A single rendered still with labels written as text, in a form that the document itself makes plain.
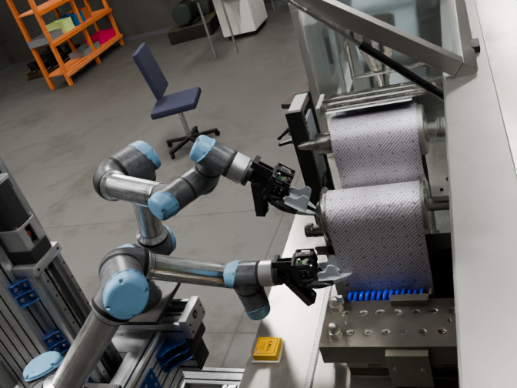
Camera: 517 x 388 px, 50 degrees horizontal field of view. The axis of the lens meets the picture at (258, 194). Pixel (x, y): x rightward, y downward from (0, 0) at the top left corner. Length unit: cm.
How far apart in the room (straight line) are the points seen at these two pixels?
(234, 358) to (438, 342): 174
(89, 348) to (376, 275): 78
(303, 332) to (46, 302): 82
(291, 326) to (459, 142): 100
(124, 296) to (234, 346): 165
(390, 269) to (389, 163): 30
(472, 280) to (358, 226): 83
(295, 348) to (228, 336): 150
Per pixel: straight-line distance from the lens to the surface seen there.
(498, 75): 161
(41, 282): 187
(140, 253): 160
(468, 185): 75
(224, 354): 303
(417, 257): 146
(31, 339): 199
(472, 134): 86
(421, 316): 146
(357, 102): 157
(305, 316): 172
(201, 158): 142
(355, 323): 147
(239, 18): 873
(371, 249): 145
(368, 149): 156
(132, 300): 147
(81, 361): 159
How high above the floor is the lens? 206
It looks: 29 degrees down
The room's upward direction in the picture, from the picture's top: 19 degrees counter-clockwise
